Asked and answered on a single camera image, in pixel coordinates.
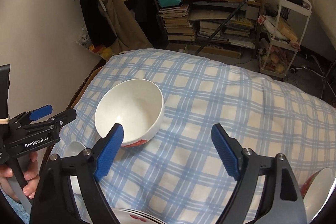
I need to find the blue plaid cloth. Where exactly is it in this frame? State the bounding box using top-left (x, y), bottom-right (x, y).
top-left (53, 49), bottom-right (335, 223)

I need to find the large white bowl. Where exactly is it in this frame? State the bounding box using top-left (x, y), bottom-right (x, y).
top-left (94, 79), bottom-right (165, 147)

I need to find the green pole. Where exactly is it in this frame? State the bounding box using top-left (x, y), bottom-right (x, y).
top-left (194, 0), bottom-right (249, 56)

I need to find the stack of books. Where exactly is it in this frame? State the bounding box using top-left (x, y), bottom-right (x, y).
top-left (159, 3), bottom-right (198, 42)

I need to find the cherry pattern plate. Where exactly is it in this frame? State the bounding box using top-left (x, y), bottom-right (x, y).
top-left (112, 209), bottom-right (159, 224)

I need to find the tan hanging coat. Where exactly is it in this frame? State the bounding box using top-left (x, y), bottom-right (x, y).
top-left (98, 0), bottom-right (153, 55)

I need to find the white rolling cart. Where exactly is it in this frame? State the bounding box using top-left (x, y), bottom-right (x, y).
top-left (258, 0), bottom-right (312, 79)

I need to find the red patterned bowl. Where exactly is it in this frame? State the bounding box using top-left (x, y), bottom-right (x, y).
top-left (301, 168), bottom-right (333, 223)

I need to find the person's left hand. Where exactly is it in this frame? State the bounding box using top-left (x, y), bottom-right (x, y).
top-left (0, 151), bottom-right (40, 202)

